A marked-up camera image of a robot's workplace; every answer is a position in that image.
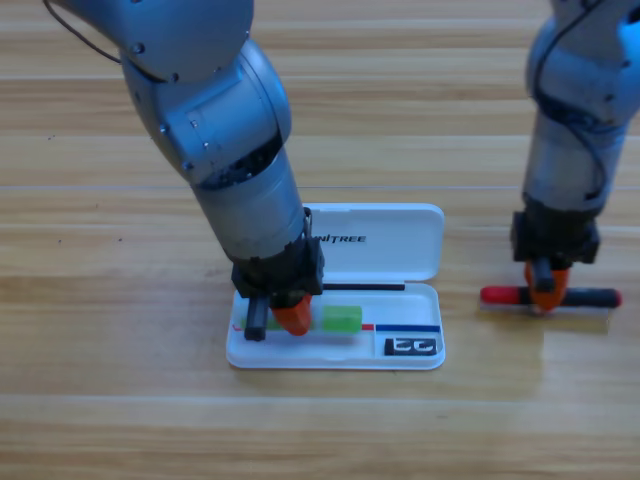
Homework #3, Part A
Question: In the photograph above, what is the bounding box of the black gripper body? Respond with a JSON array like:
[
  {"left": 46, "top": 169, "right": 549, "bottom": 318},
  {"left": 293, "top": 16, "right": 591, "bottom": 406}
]
[
  {"left": 230, "top": 234, "right": 326, "bottom": 344},
  {"left": 510, "top": 197, "right": 601, "bottom": 294}
]

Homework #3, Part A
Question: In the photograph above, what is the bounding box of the green highlighter pen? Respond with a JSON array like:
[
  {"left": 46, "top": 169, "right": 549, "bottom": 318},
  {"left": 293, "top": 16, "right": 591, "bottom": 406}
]
[{"left": 239, "top": 304, "right": 363, "bottom": 335}]

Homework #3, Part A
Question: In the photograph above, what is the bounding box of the red and black marker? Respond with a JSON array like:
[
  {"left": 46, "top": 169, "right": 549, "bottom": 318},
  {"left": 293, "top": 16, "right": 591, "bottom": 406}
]
[{"left": 479, "top": 285, "right": 624, "bottom": 308}]

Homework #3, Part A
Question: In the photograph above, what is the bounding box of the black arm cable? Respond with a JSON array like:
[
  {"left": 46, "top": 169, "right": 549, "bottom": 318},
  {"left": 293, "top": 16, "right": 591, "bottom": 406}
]
[{"left": 529, "top": 0, "right": 609, "bottom": 201}]

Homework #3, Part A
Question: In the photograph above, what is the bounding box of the black eraser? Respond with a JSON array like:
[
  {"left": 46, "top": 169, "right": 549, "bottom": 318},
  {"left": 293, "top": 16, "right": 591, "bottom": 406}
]
[{"left": 383, "top": 337, "right": 439, "bottom": 358}]

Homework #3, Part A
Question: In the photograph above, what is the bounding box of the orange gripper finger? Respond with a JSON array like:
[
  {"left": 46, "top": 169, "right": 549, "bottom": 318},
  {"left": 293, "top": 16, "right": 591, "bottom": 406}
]
[
  {"left": 523, "top": 262, "right": 571, "bottom": 314},
  {"left": 269, "top": 293, "right": 315, "bottom": 337}
]

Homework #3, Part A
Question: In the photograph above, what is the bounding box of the white plastic pencil case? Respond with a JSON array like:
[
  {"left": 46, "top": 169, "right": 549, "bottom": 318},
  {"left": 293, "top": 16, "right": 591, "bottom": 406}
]
[{"left": 225, "top": 202, "right": 447, "bottom": 372}]

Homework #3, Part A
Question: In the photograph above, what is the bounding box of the thin brown arm cable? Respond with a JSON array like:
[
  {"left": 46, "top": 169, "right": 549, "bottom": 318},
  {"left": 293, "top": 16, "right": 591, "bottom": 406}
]
[{"left": 42, "top": 0, "right": 124, "bottom": 65}]

